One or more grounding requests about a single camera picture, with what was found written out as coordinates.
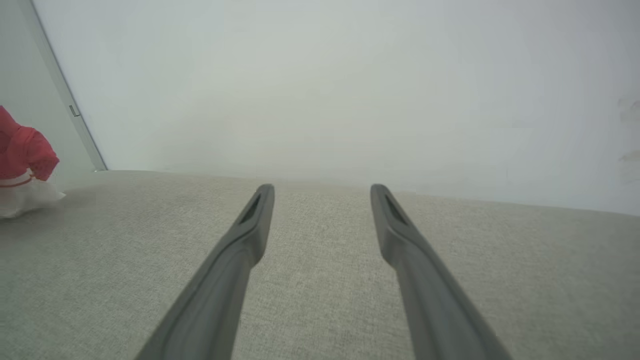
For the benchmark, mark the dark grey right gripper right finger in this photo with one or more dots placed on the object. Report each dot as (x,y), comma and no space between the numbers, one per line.
(430,305)

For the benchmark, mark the red white basketball jersey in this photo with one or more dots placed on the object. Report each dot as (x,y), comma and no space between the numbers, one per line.
(22,155)

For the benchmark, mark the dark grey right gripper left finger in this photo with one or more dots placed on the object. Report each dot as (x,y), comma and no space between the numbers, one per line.
(220,295)

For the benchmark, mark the grey wall corner trim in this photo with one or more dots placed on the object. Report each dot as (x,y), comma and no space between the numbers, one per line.
(61,85)

